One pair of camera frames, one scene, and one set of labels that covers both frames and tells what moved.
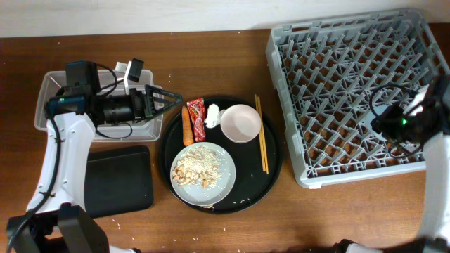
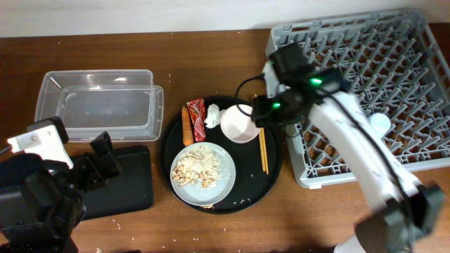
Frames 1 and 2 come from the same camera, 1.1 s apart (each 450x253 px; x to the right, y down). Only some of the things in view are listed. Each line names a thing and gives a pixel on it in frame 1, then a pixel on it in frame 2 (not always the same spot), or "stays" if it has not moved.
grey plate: [202, 173] stays
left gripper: [141, 101] → [98, 173]
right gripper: [384, 124] → [270, 112]
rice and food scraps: [200, 166] stays
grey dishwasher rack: [325, 72] stays
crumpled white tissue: [214, 116] stays
